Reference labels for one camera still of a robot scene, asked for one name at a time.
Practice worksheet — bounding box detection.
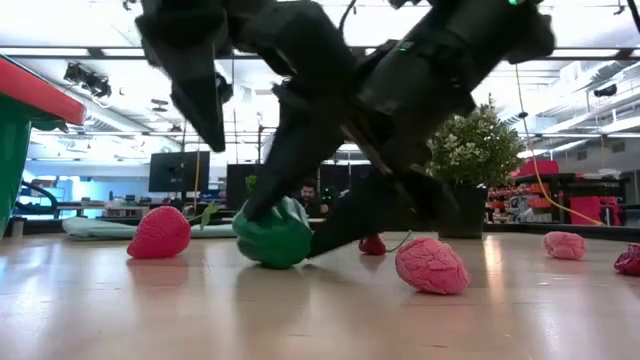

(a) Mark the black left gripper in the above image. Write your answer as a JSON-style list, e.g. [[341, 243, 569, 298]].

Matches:
[[134, 0, 236, 154]]

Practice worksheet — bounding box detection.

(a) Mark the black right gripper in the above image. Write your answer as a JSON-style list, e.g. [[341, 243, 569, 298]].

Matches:
[[242, 42, 477, 260]]

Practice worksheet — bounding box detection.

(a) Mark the small red toy fruit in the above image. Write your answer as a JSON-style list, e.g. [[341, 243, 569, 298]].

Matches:
[[358, 229, 414, 257]]

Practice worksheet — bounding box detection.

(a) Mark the green toy vegetable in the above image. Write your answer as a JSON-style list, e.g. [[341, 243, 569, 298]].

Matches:
[[231, 195, 314, 270]]

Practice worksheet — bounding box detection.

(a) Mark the red toy strawberry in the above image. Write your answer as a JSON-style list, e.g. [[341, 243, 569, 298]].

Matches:
[[126, 205, 192, 260]]

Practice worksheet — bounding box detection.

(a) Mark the dark red toy fruit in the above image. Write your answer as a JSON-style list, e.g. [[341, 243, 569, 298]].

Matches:
[[613, 242, 640, 277]]

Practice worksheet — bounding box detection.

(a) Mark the person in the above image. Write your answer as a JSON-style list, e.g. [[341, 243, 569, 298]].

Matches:
[[291, 178, 332, 219]]

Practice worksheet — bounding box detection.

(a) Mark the black monitor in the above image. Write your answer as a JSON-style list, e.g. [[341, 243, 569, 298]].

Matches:
[[225, 163, 262, 212], [148, 150, 212, 194]]

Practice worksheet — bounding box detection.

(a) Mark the black ceiling device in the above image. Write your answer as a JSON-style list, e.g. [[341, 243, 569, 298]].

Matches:
[[63, 61, 113, 99]]

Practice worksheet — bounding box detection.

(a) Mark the pink toy raspberry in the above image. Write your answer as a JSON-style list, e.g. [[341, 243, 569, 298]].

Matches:
[[542, 230, 587, 261], [394, 236, 472, 296]]

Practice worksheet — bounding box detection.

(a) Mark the potted plant with white flowers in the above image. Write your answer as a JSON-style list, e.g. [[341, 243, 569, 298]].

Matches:
[[424, 98, 525, 240]]

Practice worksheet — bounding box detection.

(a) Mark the light blue folded cloth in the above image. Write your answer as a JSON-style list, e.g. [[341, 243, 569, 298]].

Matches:
[[61, 215, 237, 242]]

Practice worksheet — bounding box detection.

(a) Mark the black cart with storage bins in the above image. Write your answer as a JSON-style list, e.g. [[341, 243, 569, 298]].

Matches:
[[486, 158, 627, 227]]

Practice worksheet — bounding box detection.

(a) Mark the yellow hanging cable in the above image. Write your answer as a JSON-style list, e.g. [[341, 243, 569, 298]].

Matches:
[[514, 63, 605, 227]]

